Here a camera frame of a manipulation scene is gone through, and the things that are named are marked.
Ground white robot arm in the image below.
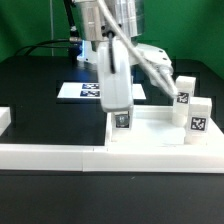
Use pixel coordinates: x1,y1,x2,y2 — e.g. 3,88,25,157
75,0,144,128

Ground black cable bundle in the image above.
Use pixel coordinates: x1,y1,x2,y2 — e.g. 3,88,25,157
13,0,83,64

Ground white U-shaped fence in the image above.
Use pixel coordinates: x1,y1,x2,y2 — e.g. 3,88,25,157
0,106,224,174

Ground white square table top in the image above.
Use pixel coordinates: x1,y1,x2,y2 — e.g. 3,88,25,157
105,105,222,147

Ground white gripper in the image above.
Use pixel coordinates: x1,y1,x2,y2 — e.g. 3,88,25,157
97,37,133,128

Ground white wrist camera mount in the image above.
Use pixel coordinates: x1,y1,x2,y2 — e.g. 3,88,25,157
135,43,173,86

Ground white cable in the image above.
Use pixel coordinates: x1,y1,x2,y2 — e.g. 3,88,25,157
96,0,179,98

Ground white marker base plate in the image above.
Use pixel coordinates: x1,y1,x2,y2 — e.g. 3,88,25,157
57,82,146,100

